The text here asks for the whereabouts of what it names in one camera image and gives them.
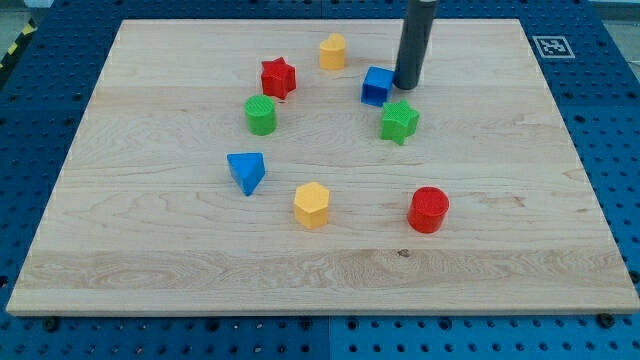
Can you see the red cylinder block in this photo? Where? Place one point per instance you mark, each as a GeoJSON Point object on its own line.
{"type": "Point", "coordinates": [427, 210]}

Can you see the red star block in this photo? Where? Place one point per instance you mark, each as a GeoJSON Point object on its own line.
{"type": "Point", "coordinates": [278, 78]}

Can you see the yellow hexagon block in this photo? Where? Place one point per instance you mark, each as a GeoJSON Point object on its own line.
{"type": "Point", "coordinates": [311, 205]}

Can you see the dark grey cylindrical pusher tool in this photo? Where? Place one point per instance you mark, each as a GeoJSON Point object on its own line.
{"type": "Point", "coordinates": [413, 44]}

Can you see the white fiducial marker tag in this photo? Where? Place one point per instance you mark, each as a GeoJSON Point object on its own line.
{"type": "Point", "coordinates": [553, 47]}

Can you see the blue triangle block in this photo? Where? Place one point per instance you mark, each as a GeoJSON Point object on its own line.
{"type": "Point", "coordinates": [247, 170]}

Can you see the green cylinder block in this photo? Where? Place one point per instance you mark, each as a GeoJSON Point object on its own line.
{"type": "Point", "coordinates": [260, 115]}

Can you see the blue cube block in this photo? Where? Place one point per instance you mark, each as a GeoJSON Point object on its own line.
{"type": "Point", "coordinates": [377, 85]}

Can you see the green star block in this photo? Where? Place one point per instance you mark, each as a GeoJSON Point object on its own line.
{"type": "Point", "coordinates": [399, 121]}

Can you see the light wooden board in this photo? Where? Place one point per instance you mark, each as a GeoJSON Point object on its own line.
{"type": "Point", "coordinates": [146, 220]}

